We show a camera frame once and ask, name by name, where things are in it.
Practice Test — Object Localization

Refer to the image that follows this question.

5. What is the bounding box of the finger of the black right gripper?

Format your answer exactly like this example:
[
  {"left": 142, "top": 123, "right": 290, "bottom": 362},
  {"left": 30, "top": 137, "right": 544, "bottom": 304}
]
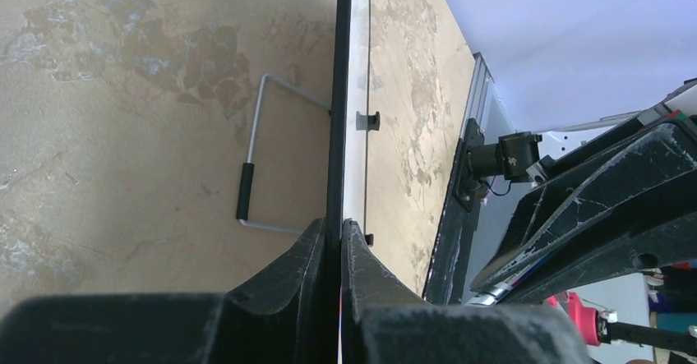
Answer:
[{"left": 470, "top": 119, "right": 696, "bottom": 303}]

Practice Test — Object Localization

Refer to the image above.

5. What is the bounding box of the black wire easel stand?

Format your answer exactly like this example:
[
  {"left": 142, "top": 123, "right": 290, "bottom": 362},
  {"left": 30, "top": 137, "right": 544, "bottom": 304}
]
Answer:
[{"left": 235, "top": 73, "right": 376, "bottom": 247}]

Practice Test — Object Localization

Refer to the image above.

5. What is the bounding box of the white whiteboard black frame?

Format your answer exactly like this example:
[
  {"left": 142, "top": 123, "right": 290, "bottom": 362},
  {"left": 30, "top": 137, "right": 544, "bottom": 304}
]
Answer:
[{"left": 325, "top": 0, "right": 372, "bottom": 254}]

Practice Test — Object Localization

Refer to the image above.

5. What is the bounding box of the aluminium extrusion rail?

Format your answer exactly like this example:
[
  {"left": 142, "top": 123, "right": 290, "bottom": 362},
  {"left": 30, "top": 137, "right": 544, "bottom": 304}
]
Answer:
[{"left": 460, "top": 53, "right": 492, "bottom": 139}]

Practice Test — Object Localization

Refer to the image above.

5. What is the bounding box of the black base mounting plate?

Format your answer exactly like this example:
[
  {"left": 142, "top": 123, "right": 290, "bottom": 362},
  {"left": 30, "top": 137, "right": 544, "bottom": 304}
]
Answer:
[{"left": 422, "top": 118, "right": 484, "bottom": 305}]

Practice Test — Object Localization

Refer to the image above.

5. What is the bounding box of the pink red object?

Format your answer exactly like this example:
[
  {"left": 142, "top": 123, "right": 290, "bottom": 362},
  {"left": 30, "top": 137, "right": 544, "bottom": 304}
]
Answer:
[{"left": 546, "top": 292, "right": 601, "bottom": 346}]

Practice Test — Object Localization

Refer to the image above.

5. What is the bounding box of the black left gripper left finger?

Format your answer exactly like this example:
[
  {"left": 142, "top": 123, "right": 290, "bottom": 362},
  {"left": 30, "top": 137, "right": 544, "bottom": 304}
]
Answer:
[{"left": 1, "top": 219, "right": 325, "bottom": 363}]

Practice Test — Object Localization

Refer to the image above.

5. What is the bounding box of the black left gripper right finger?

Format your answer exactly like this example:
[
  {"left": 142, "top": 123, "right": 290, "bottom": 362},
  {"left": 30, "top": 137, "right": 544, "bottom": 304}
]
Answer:
[{"left": 341, "top": 220, "right": 591, "bottom": 363}]

